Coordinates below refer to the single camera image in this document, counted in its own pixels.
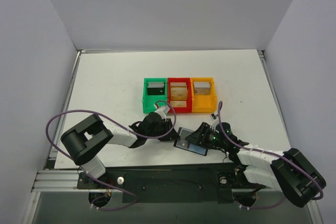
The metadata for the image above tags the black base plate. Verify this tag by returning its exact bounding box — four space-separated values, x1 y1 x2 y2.
77 163 263 206

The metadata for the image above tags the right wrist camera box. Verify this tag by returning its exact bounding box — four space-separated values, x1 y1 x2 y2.
211 111 219 129

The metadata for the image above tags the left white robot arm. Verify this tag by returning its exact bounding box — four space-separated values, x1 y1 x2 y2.
61 112 180 179

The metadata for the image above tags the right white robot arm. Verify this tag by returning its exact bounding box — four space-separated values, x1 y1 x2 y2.
185 122 327 207

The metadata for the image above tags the orange plastic bin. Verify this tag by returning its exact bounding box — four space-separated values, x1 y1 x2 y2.
190 77 217 113

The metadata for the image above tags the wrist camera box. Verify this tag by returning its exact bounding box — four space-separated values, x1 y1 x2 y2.
211 111 219 129
154 105 170 119

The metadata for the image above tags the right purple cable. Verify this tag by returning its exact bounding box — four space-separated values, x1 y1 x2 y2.
217 100 325 210

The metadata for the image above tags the purple cable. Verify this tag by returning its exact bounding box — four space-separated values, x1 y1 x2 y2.
217 100 325 210
46 100 176 211

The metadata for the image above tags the dark grey credit card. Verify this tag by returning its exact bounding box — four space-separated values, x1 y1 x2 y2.
175 127 193 149

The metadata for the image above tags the green plastic bin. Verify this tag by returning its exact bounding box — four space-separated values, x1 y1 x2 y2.
142 78 167 114

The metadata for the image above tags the aluminium frame rail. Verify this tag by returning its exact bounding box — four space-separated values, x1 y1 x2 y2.
31 50 91 193

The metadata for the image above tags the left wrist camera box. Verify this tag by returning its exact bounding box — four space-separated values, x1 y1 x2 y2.
154 105 170 119

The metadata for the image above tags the black leather card holder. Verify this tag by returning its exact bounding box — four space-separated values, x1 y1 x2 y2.
173 126 210 157

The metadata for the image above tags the black card stack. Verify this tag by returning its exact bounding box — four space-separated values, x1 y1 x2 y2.
146 82 165 95

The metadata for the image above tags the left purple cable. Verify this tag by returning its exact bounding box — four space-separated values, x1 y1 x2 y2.
46 100 176 211

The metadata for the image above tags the blue credit card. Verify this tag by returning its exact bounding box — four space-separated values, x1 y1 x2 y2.
188 143 208 156

